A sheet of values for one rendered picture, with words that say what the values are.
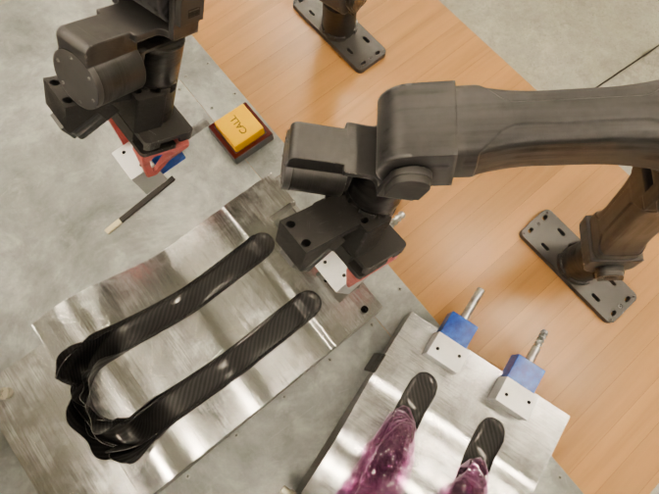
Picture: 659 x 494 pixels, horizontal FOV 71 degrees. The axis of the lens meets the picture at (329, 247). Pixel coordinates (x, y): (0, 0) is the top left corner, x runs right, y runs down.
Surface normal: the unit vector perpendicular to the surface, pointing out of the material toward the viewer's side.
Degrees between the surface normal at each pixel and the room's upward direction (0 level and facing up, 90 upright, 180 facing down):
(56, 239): 0
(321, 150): 11
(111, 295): 27
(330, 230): 22
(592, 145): 87
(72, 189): 0
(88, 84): 63
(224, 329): 1
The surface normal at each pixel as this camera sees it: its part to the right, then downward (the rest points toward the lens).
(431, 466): 0.30, -0.62
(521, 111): -0.17, -0.28
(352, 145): 0.22, -0.26
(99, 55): 0.81, 0.57
